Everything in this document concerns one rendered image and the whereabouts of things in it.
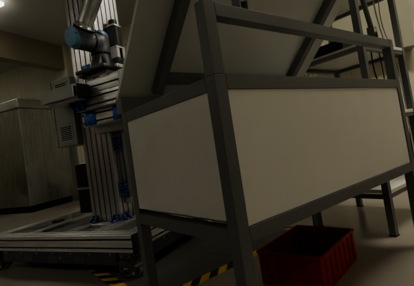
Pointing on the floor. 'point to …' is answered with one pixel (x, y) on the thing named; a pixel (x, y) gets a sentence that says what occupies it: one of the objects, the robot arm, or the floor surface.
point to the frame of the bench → (229, 80)
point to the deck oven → (31, 159)
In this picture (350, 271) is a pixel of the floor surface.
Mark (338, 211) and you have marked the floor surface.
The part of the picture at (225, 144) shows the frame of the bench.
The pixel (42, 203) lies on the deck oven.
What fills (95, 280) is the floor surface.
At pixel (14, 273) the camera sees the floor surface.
